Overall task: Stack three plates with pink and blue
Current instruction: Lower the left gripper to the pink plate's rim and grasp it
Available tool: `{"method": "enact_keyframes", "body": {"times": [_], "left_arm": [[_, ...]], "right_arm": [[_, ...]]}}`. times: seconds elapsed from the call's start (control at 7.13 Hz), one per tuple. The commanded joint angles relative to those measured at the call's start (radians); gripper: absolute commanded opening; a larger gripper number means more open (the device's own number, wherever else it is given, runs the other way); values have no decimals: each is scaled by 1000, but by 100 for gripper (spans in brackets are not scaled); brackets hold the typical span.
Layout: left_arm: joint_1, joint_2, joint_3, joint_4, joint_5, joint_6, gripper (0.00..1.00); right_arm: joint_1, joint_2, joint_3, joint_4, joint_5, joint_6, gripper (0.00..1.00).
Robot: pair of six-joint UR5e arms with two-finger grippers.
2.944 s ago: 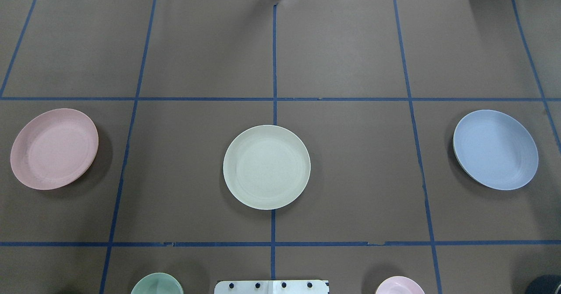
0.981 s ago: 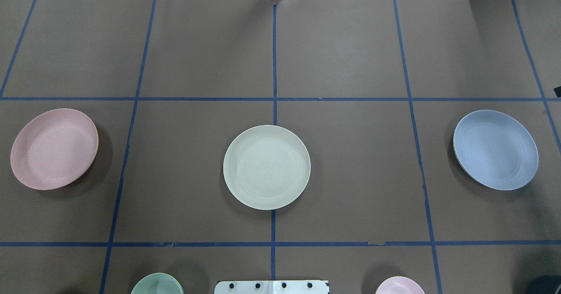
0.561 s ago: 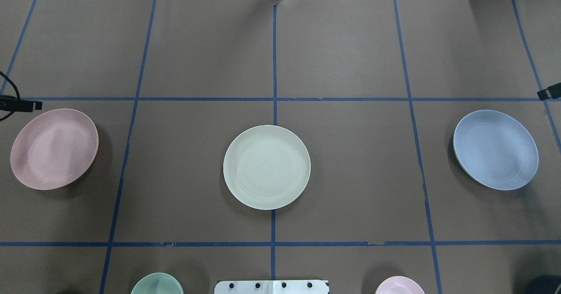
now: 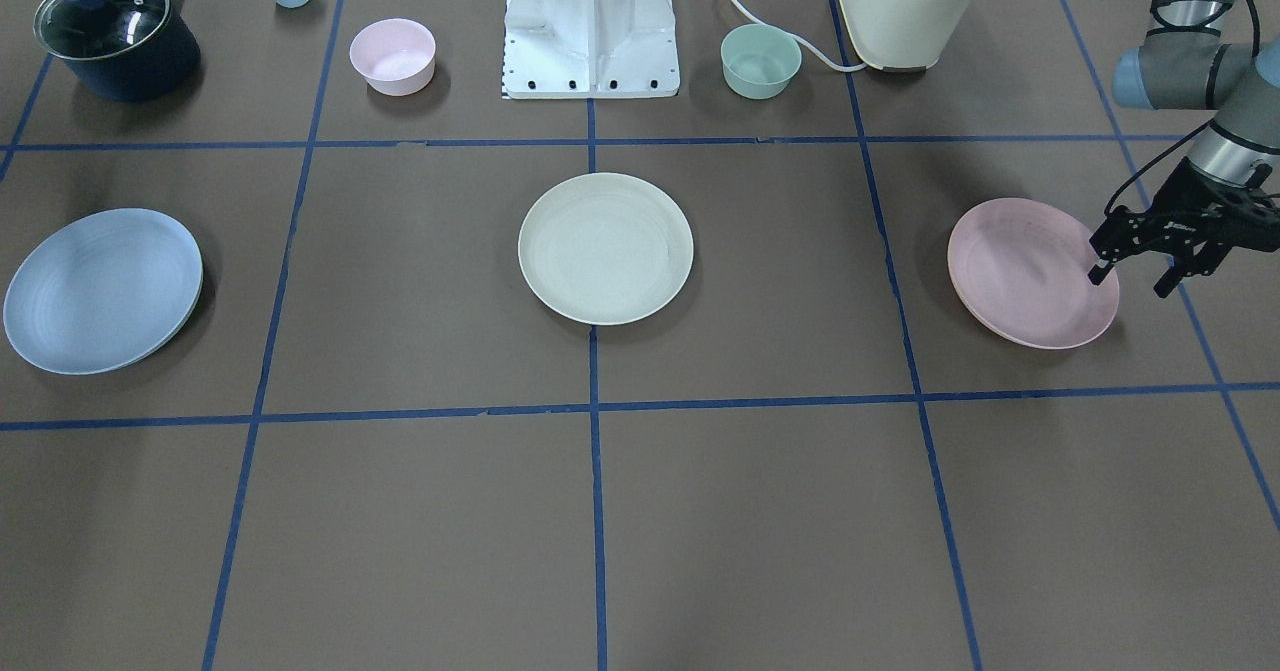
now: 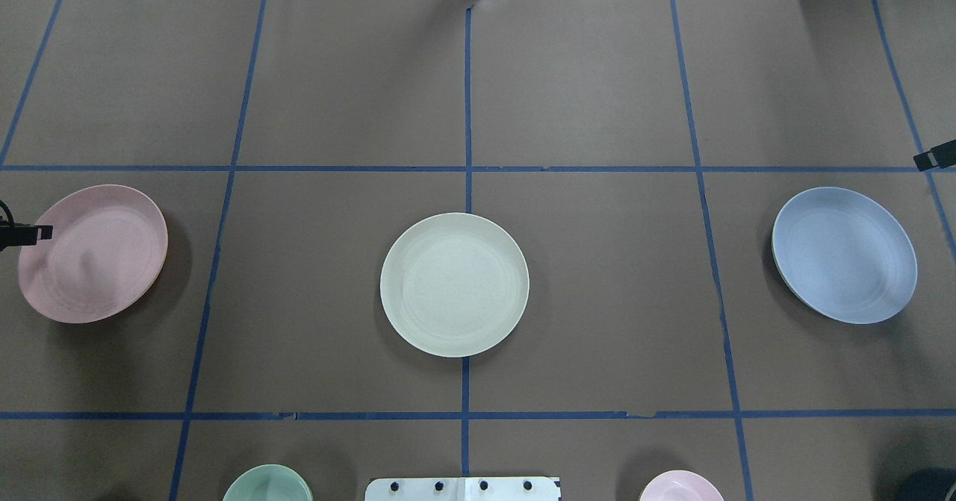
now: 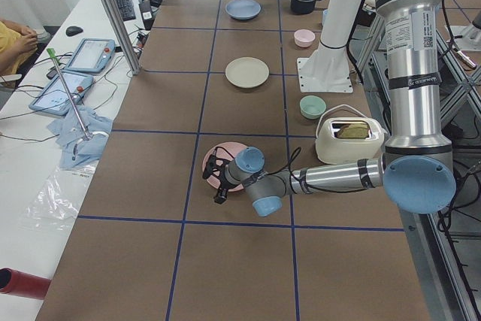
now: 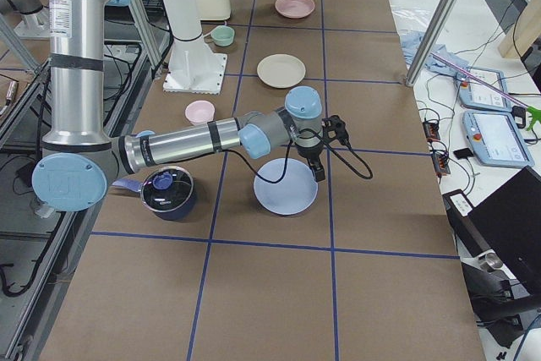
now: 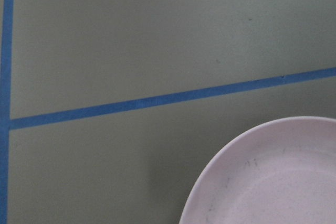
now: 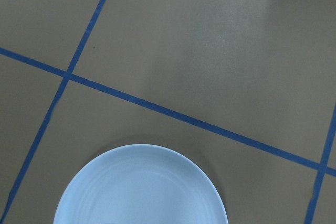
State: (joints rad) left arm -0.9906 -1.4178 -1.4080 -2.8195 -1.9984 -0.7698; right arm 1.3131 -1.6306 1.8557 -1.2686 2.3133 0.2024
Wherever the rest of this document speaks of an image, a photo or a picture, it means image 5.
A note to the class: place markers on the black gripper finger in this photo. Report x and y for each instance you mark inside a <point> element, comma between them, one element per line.
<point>18,234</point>
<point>938,157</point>

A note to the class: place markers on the pink plate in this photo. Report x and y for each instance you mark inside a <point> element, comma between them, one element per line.
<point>108,245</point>

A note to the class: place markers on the blue plate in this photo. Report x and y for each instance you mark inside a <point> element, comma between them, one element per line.
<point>844,255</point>

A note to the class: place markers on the dark blue pot with lid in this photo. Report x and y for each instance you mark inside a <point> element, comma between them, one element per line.
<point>928,484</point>

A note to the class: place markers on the green bowl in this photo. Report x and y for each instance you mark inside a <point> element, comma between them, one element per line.
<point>269,482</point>

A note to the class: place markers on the pink bowl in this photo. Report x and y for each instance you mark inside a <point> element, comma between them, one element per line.
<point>680,485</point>

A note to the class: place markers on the cream white plate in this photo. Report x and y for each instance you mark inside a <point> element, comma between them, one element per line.
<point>454,285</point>

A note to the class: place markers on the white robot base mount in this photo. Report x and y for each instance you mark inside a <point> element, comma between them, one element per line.
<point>465,488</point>

